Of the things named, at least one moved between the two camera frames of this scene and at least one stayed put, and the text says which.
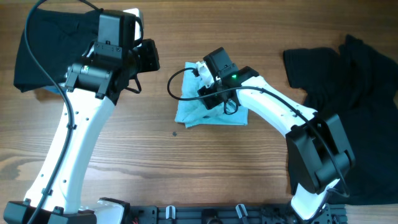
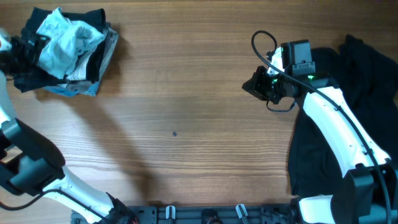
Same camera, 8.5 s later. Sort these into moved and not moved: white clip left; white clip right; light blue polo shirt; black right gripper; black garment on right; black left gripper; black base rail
Moved: black right gripper; black left gripper; light blue polo shirt
Not moved: white clip left; black base rail; black garment on right; white clip right
